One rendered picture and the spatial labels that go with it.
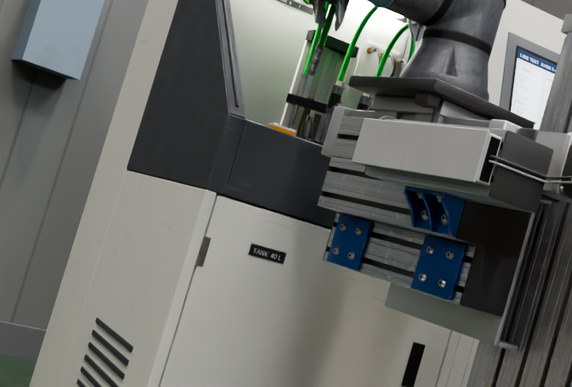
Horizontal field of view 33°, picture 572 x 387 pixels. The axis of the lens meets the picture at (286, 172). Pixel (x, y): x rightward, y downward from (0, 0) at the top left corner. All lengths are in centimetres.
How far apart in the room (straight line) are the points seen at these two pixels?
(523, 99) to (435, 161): 141
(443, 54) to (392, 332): 81
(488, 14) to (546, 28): 122
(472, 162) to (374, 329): 97
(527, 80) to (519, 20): 17
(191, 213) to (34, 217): 194
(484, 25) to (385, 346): 86
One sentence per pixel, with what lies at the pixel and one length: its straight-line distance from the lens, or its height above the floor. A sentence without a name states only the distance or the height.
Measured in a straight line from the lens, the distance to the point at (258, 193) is 199.
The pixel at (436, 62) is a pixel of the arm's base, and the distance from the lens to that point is 158.
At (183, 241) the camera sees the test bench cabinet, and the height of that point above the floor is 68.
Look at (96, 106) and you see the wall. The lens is 391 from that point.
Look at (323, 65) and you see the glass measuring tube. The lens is 262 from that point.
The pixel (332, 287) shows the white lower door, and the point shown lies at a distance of 210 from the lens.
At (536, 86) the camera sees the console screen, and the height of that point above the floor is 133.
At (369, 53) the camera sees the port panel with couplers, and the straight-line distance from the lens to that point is 271.
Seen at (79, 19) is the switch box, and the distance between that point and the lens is 374.
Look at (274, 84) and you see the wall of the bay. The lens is 259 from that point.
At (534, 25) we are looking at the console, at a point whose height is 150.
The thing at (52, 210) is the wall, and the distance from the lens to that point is 389.
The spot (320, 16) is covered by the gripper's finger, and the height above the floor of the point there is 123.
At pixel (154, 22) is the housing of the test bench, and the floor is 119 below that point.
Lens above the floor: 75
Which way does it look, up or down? 3 degrees up
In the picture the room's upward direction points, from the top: 17 degrees clockwise
